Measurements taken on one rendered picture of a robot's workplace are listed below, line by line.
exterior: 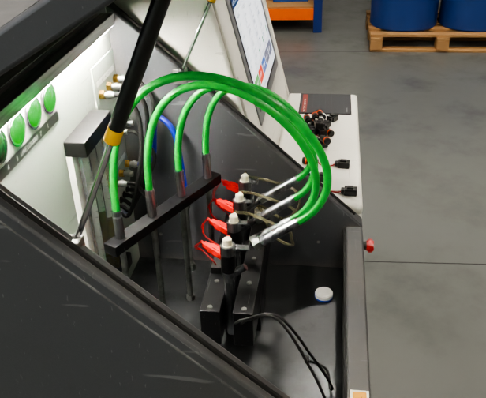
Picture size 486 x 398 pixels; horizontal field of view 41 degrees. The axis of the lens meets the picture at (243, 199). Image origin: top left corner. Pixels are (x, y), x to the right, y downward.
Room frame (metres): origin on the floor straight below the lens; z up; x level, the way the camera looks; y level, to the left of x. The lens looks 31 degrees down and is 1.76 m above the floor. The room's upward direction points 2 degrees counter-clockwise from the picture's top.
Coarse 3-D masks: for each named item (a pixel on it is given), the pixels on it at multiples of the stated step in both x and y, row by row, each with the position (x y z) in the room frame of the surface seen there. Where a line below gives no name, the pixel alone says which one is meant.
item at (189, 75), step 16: (160, 80) 0.97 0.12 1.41; (176, 80) 0.96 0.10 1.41; (192, 80) 0.96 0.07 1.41; (208, 80) 0.95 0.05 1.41; (224, 80) 0.95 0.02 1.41; (144, 96) 0.98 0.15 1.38; (256, 96) 0.94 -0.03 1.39; (288, 112) 0.94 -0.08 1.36; (304, 128) 0.93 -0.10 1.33; (320, 144) 0.93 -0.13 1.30; (112, 160) 0.98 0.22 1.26; (320, 160) 0.93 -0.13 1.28; (112, 176) 0.98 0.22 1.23; (112, 192) 0.98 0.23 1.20; (112, 208) 0.99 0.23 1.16; (320, 208) 0.93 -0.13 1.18
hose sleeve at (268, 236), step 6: (288, 222) 0.94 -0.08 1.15; (294, 222) 0.93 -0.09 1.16; (276, 228) 0.94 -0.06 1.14; (282, 228) 0.94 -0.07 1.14; (288, 228) 0.93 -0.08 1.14; (294, 228) 0.93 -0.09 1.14; (264, 234) 0.95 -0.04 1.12; (270, 234) 0.94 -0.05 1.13; (276, 234) 0.94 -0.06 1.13; (282, 234) 0.94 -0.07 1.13; (264, 240) 0.94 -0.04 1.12; (270, 240) 0.94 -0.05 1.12
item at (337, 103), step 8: (304, 96) 1.94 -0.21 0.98; (312, 96) 1.94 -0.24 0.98; (320, 96) 1.94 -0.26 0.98; (328, 96) 1.94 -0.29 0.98; (336, 96) 1.93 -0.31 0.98; (344, 96) 1.93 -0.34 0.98; (304, 104) 1.88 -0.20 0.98; (312, 104) 1.87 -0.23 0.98; (320, 104) 1.87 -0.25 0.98; (328, 104) 1.87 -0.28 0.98; (336, 104) 1.87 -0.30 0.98; (344, 104) 1.87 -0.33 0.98; (304, 112) 1.82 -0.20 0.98; (328, 112) 1.81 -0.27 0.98; (336, 112) 1.81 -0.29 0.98; (344, 112) 1.80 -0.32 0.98
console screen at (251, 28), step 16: (240, 0) 1.59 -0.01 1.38; (256, 0) 1.81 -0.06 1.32; (240, 16) 1.54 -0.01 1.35; (256, 16) 1.75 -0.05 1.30; (240, 32) 1.49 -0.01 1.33; (256, 32) 1.69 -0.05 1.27; (240, 48) 1.45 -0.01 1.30; (256, 48) 1.63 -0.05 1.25; (272, 48) 1.86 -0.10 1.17; (256, 64) 1.57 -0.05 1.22; (272, 64) 1.80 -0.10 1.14; (256, 80) 1.52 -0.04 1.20; (272, 80) 1.74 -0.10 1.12; (256, 112) 1.44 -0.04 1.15
